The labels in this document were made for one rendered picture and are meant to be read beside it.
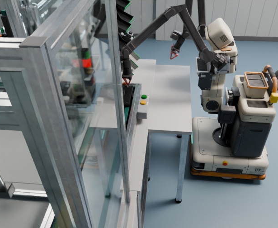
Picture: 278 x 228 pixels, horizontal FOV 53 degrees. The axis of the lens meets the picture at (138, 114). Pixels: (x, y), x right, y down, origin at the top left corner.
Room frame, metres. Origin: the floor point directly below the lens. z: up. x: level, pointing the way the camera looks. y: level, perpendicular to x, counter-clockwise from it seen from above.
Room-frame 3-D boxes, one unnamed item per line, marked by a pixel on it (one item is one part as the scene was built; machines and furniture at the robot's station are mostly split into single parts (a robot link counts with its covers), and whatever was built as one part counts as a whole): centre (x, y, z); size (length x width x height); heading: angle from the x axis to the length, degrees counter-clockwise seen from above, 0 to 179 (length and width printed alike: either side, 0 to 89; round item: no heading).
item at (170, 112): (1.88, -0.07, 0.84); 0.90 x 0.70 x 0.03; 172
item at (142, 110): (1.59, -0.03, 0.93); 0.21 x 0.07 x 0.06; 173
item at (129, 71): (1.68, 0.07, 1.17); 0.10 x 0.07 x 0.07; 173
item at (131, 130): (1.41, 0.05, 0.91); 0.89 x 0.06 x 0.11; 173
